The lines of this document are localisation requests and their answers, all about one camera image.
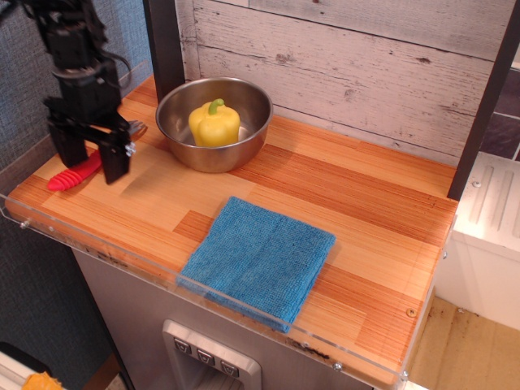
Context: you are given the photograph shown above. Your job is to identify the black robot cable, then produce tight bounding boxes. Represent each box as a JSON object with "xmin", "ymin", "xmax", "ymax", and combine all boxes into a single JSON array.
[{"xmin": 101, "ymin": 50, "xmax": 133, "ymax": 89}]

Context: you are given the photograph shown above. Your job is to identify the dark vertical post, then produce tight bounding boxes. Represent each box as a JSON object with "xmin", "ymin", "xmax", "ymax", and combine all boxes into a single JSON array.
[
  {"xmin": 447, "ymin": 1, "xmax": 519, "ymax": 201},
  {"xmin": 143, "ymin": 0, "xmax": 185, "ymax": 102}
]

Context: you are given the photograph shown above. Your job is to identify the blue folded cloth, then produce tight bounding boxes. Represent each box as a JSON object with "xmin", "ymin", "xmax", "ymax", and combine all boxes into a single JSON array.
[{"xmin": 176, "ymin": 197, "xmax": 336, "ymax": 333}]

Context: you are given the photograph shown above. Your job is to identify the yellow bell pepper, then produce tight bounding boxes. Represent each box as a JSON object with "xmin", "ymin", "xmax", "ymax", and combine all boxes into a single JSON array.
[{"xmin": 188, "ymin": 98, "xmax": 241, "ymax": 147}]

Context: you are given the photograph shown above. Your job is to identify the red handled metal fork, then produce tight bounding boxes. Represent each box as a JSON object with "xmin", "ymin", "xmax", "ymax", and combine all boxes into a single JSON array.
[{"xmin": 47, "ymin": 120, "xmax": 148, "ymax": 191}]

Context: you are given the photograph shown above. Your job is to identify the stainless steel bowl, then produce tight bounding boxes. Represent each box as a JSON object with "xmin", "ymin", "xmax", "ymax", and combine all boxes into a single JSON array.
[{"xmin": 156, "ymin": 77, "xmax": 273, "ymax": 173}]

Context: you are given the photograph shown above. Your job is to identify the clear acrylic table guard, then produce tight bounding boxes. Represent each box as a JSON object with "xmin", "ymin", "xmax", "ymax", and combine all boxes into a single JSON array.
[{"xmin": 2, "ymin": 79, "xmax": 457, "ymax": 389}]

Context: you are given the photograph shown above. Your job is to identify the orange object bottom left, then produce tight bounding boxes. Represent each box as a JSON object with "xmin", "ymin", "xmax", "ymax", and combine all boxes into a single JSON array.
[{"xmin": 21, "ymin": 372, "xmax": 63, "ymax": 390}]

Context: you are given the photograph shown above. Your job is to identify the white cabinet on right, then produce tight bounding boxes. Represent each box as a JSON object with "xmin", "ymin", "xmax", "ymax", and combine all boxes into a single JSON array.
[{"xmin": 435, "ymin": 153, "xmax": 519, "ymax": 329}]

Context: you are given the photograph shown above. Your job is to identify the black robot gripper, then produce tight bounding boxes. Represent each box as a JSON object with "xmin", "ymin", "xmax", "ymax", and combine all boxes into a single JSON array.
[{"xmin": 44, "ymin": 58, "xmax": 134, "ymax": 184}]

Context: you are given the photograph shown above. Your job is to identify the grey cabinet with buttons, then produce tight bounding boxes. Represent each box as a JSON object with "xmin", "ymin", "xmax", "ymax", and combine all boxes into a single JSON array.
[{"xmin": 74, "ymin": 250, "xmax": 369, "ymax": 389}]

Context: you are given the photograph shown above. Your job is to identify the dark vertical post left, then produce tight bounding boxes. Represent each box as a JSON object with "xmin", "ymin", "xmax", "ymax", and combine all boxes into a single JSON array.
[{"xmin": 143, "ymin": 0, "xmax": 185, "ymax": 102}]

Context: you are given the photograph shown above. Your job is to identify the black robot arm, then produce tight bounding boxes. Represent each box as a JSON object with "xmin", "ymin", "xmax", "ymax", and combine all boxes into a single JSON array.
[{"xmin": 20, "ymin": 1, "xmax": 133, "ymax": 184}]

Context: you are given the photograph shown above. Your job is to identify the dark vertical post right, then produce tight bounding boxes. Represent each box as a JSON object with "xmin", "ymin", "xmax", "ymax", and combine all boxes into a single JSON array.
[{"xmin": 447, "ymin": 1, "xmax": 519, "ymax": 201}]

